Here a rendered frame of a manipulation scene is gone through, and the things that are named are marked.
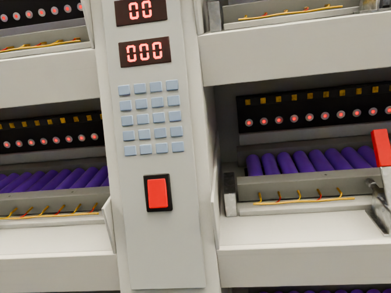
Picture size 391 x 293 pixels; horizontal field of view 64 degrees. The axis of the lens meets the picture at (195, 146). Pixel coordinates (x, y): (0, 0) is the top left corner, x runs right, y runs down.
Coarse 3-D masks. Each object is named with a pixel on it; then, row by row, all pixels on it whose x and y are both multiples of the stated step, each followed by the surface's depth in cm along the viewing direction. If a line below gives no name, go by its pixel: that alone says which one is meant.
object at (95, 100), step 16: (208, 0) 46; (224, 0) 46; (272, 80) 46; (288, 80) 46; (304, 80) 45; (320, 80) 45; (336, 80) 45; (352, 80) 44; (368, 80) 44; (384, 80) 44; (224, 96) 47; (0, 112) 51; (16, 112) 51; (32, 112) 51; (48, 112) 50; (64, 112) 50; (224, 112) 47; (224, 128) 47; (224, 144) 47; (256, 144) 47; (224, 160) 47; (240, 288) 48
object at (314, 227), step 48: (240, 96) 43; (288, 96) 42; (336, 96) 41; (384, 96) 41; (240, 144) 44; (288, 144) 43; (336, 144) 41; (384, 144) 29; (240, 192) 34; (288, 192) 34; (336, 192) 33; (384, 192) 29; (240, 240) 29; (288, 240) 28; (336, 240) 27; (384, 240) 27
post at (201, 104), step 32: (96, 0) 28; (192, 0) 27; (96, 32) 28; (192, 32) 27; (192, 64) 27; (192, 96) 27; (192, 128) 28; (128, 288) 29; (192, 288) 29; (224, 288) 34
